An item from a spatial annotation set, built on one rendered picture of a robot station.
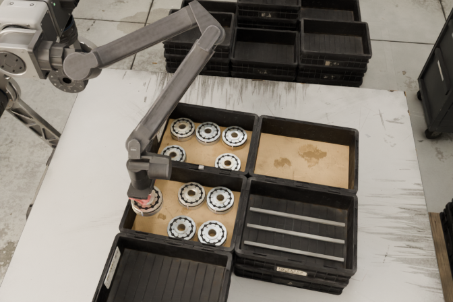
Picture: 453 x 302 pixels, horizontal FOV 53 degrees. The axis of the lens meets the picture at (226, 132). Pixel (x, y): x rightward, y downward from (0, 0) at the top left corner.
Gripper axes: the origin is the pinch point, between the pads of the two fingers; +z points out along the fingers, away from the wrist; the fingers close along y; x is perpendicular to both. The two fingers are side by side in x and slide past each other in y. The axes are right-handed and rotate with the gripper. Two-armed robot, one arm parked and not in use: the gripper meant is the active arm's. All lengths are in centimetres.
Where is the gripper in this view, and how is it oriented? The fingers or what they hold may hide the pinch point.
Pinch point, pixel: (145, 196)
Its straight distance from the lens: 150.5
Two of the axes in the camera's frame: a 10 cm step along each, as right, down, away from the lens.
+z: 0.0, 6.0, 8.0
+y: 1.8, -7.9, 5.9
